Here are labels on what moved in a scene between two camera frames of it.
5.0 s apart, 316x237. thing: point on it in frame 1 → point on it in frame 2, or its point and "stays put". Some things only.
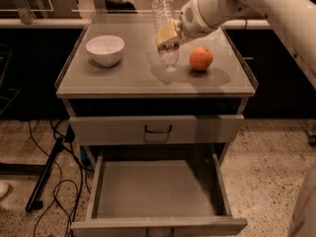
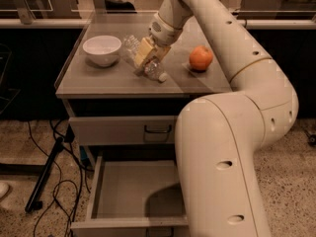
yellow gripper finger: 186,39 → 162,50
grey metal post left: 26,9 stays put
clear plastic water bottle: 164,11 → 151,68
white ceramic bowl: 105,49 stays put
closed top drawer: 158,129 stays put
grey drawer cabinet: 152,132 stays put
